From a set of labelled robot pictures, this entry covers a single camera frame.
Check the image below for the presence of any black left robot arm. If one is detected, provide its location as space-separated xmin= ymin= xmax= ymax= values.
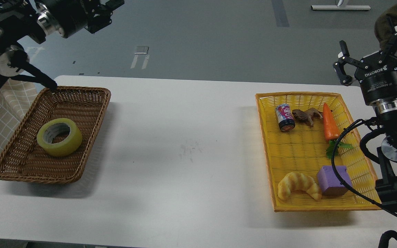
xmin=0 ymin=0 xmax=125 ymax=91

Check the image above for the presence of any purple foam block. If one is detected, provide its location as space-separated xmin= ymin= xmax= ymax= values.
xmin=317 ymin=165 xmax=352 ymax=196

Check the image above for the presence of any yellow tape roll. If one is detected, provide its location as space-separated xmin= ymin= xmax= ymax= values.
xmin=37 ymin=118 xmax=83 ymax=157

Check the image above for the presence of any toy croissant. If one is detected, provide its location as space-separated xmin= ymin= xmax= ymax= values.
xmin=277 ymin=172 xmax=322 ymax=201

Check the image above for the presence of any white floor stand base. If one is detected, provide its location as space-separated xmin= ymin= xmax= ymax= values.
xmin=311 ymin=5 xmax=371 ymax=11

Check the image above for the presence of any orange toy carrot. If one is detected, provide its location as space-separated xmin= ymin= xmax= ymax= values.
xmin=323 ymin=103 xmax=341 ymax=159

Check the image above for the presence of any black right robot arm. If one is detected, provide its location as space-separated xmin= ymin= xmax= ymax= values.
xmin=331 ymin=24 xmax=397 ymax=248

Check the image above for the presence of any small drink can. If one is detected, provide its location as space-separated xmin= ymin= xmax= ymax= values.
xmin=275 ymin=104 xmax=296 ymax=132

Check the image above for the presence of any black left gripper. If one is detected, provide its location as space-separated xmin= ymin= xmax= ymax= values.
xmin=43 ymin=0 xmax=125 ymax=38

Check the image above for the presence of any brown wicker basket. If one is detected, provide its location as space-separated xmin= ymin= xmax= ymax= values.
xmin=0 ymin=86 xmax=111 ymax=184

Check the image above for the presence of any yellow plastic basket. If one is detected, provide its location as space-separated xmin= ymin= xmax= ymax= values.
xmin=255 ymin=92 xmax=379 ymax=212

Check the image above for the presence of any brown toy frog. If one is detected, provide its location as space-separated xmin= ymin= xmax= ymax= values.
xmin=291 ymin=108 xmax=324 ymax=128

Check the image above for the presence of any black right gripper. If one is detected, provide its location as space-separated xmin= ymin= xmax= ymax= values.
xmin=333 ymin=25 xmax=397 ymax=106

